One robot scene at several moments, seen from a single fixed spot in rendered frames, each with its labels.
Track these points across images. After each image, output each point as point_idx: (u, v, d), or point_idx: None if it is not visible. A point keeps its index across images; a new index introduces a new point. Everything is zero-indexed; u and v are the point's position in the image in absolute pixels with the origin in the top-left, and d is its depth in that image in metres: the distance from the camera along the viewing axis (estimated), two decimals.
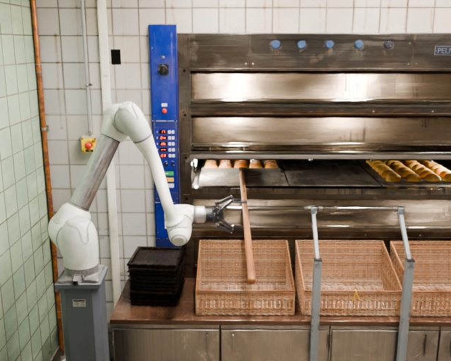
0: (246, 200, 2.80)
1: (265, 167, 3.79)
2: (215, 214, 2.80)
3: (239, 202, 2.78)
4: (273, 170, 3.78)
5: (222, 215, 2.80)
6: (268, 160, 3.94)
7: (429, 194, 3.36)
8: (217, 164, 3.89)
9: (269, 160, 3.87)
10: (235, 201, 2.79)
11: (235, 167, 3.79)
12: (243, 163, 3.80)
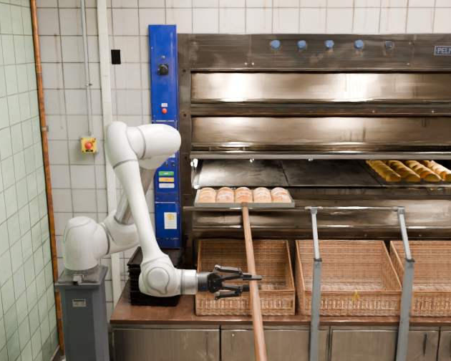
0: (260, 276, 2.01)
1: (275, 202, 3.00)
2: (211, 282, 2.00)
3: (250, 278, 1.99)
4: (285, 205, 2.98)
5: (220, 284, 2.00)
6: (277, 191, 3.15)
7: (429, 194, 3.36)
8: (215, 196, 3.10)
9: (279, 192, 3.08)
10: (245, 277, 2.00)
11: (237, 201, 3.00)
12: (246, 196, 3.01)
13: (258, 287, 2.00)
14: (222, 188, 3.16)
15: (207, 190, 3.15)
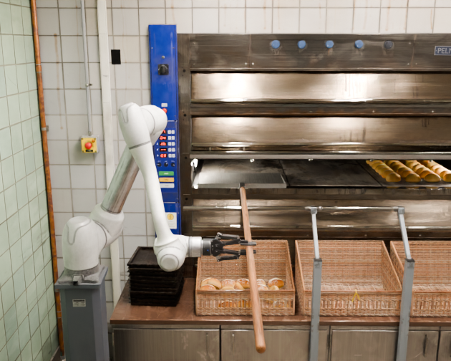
0: (255, 242, 2.40)
1: None
2: (214, 247, 2.39)
3: (247, 244, 2.38)
4: (278, 186, 3.37)
5: (221, 248, 2.39)
6: (278, 305, 3.04)
7: (429, 194, 3.36)
8: None
9: (275, 279, 3.34)
10: (243, 243, 2.38)
11: None
12: None
13: (253, 251, 2.39)
14: (223, 302, 3.05)
15: (207, 286, 3.25)
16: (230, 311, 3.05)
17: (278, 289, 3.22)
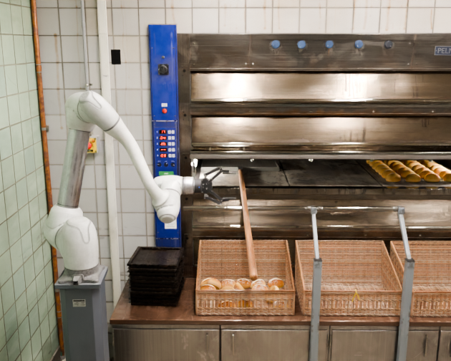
0: (235, 171, 2.78)
1: None
2: (204, 185, 2.78)
3: (228, 172, 2.76)
4: (272, 170, 3.81)
5: (210, 187, 2.78)
6: (278, 305, 3.04)
7: (429, 194, 3.36)
8: None
9: (275, 279, 3.34)
10: (224, 172, 2.76)
11: None
12: None
13: (233, 198, 2.79)
14: (223, 302, 3.05)
15: (207, 286, 3.25)
16: (230, 311, 3.05)
17: (278, 289, 3.22)
